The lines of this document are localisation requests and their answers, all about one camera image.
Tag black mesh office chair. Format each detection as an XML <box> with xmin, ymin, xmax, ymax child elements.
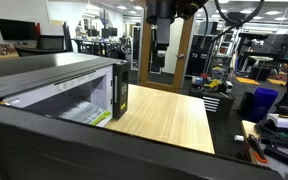
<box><xmin>15</xmin><ymin>34</ymin><xmax>68</xmax><ymax>57</ymax></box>

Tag small white box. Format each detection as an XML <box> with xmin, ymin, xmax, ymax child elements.
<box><xmin>224</xmin><ymin>80</ymin><xmax>234</xmax><ymax>95</ymax></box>

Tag black equipment rack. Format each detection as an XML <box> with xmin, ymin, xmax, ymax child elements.
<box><xmin>186</xmin><ymin>21</ymin><xmax>219</xmax><ymax>78</ymax></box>

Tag black computer monitor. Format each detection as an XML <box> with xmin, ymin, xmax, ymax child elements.
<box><xmin>0</xmin><ymin>17</ymin><xmax>38</xmax><ymax>42</ymax></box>

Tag small white cylinder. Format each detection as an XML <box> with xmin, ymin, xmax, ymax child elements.
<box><xmin>233</xmin><ymin>134</ymin><xmax>246</xmax><ymax>143</ymax></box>

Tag green strip inside microwave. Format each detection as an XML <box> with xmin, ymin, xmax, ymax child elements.
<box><xmin>89</xmin><ymin>110</ymin><xmax>112</xmax><ymax>126</ymax></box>

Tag flat black bar tool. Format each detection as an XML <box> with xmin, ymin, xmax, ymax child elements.
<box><xmin>262</xmin><ymin>145</ymin><xmax>288</xmax><ymax>168</ymax></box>

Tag black drawer cabinet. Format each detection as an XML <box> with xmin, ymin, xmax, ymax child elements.
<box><xmin>188</xmin><ymin>84</ymin><xmax>236</xmax><ymax>116</ymax></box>

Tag red object beside monitor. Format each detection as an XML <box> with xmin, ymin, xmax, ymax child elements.
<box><xmin>34</xmin><ymin>22</ymin><xmax>41</xmax><ymax>37</ymax></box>

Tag blue plastic bin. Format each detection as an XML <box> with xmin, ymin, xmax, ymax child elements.
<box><xmin>251</xmin><ymin>86</ymin><xmax>280</xmax><ymax>122</ymax></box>

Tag orange handled pliers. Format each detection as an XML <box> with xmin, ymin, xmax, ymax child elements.
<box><xmin>246</xmin><ymin>134</ymin><xmax>270</xmax><ymax>165</ymax></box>

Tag yellow tool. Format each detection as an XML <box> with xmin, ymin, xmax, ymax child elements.
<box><xmin>207</xmin><ymin>78</ymin><xmax>222</xmax><ymax>90</ymax></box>

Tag black plastic bin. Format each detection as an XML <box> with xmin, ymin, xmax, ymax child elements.
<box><xmin>238</xmin><ymin>91</ymin><xmax>256</xmax><ymax>118</ymax></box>

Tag black workstation frame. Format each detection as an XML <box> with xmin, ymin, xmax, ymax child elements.
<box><xmin>236</xmin><ymin>31</ymin><xmax>288</xmax><ymax>69</ymax></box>

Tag blue and white item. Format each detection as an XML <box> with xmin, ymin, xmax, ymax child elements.
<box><xmin>191</xmin><ymin>75</ymin><xmax>204</xmax><ymax>86</ymax></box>

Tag background desk with monitors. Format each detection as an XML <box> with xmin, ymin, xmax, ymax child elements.
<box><xmin>71</xmin><ymin>27</ymin><xmax>127</xmax><ymax>58</ymax></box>

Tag white camera device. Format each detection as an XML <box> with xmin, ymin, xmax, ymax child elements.
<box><xmin>266</xmin><ymin>105</ymin><xmax>288</xmax><ymax>131</ymax></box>

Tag black microwave oven body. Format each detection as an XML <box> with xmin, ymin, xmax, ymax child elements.
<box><xmin>0</xmin><ymin>52</ymin><xmax>132</xmax><ymax>129</ymax></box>

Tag thick black cable loop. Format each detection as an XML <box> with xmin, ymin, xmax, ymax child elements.
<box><xmin>213</xmin><ymin>0</ymin><xmax>266</xmax><ymax>28</ymax></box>

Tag black cable bundle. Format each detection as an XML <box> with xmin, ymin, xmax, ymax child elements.
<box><xmin>254</xmin><ymin>119</ymin><xmax>288</xmax><ymax>152</ymax></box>

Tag yellow floor mat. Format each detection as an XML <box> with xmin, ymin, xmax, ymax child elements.
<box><xmin>235</xmin><ymin>76</ymin><xmax>261</xmax><ymax>86</ymax></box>
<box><xmin>266</xmin><ymin>77</ymin><xmax>288</xmax><ymax>87</ymax></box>

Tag black leaning board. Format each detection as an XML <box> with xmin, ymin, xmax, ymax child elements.
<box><xmin>62</xmin><ymin>21</ymin><xmax>74</xmax><ymax>53</ymax></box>

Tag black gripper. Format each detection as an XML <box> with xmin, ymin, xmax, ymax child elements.
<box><xmin>155</xmin><ymin>17</ymin><xmax>172</xmax><ymax>58</ymax></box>

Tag grey microwave tray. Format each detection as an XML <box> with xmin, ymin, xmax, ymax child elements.
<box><xmin>58</xmin><ymin>100</ymin><xmax>102</xmax><ymax>125</ymax></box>

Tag black box on floor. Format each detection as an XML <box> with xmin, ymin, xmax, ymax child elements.
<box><xmin>249</xmin><ymin>65</ymin><xmax>272</xmax><ymax>82</ymax></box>

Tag thin black hanging cable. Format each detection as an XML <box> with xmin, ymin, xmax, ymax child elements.
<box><xmin>201</xmin><ymin>5</ymin><xmax>211</xmax><ymax>48</ymax></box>

